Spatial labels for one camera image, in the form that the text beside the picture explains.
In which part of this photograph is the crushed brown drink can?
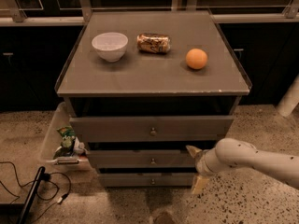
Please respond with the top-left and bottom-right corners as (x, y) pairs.
(136, 33), (171, 54)

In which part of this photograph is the black cable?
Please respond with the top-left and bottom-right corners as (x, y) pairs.
(0, 161), (73, 224)

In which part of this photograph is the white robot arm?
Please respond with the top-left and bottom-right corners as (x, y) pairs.
(186, 137), (299, 195)

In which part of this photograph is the grey bottom drawer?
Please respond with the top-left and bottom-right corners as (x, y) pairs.
(98, 173), (193, 187)

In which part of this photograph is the white ceramic bowl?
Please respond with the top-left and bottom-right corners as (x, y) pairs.
(92, 32), (128, 63)

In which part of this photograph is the grey drawer cabinet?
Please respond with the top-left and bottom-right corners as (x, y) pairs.
(56, 11), (251, 175)

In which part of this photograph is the orange fruit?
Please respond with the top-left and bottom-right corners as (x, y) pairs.
(186, 49), (207, 70)

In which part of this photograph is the grey drawer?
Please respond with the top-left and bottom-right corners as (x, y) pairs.
(87, 149), (194, 168)
(70, 116), (234, 143)
(98, 173), (193, 187)

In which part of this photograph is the clear plastic storage bin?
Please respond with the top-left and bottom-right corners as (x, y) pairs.
(38, 102), (91, 172)

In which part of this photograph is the grey top drawer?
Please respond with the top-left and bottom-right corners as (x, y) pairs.
(70, 116), (234, 143)

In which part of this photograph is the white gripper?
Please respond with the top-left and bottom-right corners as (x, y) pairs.
(186, 146), (215, 194)

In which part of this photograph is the metal railing frame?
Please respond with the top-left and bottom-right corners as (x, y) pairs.
(0, 0), (299, 23)

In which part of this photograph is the black flat device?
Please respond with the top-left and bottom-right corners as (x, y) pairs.
(16, 166), (46, 224)

